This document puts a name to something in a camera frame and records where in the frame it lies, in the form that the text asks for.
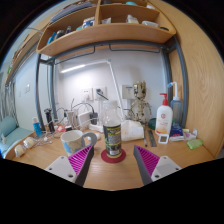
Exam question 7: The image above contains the white wall box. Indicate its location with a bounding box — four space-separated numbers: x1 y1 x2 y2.
121 84 135 100

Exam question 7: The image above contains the steel cylinder cup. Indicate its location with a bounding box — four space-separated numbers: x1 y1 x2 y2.
68 110 78 128

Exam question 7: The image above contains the metal ruler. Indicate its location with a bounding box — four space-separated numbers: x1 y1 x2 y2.
147 129 158 148

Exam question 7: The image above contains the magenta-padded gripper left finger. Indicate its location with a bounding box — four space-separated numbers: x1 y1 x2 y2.
44 144 95 188

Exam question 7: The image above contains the wooden shelf unit with items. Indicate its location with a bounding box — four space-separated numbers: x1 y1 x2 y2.
35 0 177 57

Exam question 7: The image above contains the cream mug blue map print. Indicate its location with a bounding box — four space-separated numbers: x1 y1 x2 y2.
59 129 98 158

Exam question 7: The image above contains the white wall socket black plug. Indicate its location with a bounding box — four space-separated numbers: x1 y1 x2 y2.
94 86 108 100

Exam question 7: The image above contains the long wooden wall shelf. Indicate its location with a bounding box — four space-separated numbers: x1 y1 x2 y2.
4 26 43 84

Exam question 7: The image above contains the wooden tree creature figurine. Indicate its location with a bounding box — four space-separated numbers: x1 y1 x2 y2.
128 80 153 125

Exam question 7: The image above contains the black electric shaver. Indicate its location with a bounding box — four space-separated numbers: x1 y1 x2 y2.
43 108 56 133

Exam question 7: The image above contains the teal bed with pillow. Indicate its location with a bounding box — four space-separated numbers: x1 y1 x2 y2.
0 115 34 158

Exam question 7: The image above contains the green sponge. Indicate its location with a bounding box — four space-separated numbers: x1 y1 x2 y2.
186 138 204 150

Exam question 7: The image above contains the flat round red coaster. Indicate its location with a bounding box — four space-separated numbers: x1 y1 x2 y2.
100 148 127 164

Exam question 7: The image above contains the clear squeeze bottle bent spout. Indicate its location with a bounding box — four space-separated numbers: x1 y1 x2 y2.
167 81 184 126

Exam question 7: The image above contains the small white-framed display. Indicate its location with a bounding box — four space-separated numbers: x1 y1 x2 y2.
157 133 170 145

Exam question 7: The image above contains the white plastic bag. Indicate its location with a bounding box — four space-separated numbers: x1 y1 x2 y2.
120 119 145 142

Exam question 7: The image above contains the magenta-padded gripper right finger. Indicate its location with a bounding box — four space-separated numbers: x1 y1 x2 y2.
133 144 183 187

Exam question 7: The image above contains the blue tube bottle white cap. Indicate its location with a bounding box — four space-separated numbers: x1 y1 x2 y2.
31 116 44 138

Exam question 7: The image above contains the white desk lamp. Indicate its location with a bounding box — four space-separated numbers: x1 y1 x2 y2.
59 59 126 121

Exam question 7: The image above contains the cream round roll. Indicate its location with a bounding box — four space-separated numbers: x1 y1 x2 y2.
22 136 36 149
13 144 27 158

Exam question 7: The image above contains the white pump bottle red nozzle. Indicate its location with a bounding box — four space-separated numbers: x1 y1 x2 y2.
154 92 174 136

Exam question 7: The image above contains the clear plastic bottle dark label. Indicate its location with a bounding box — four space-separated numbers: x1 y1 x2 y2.
101 100 123 159

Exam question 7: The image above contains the white power adapter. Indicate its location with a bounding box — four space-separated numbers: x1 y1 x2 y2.
77 111 93 127

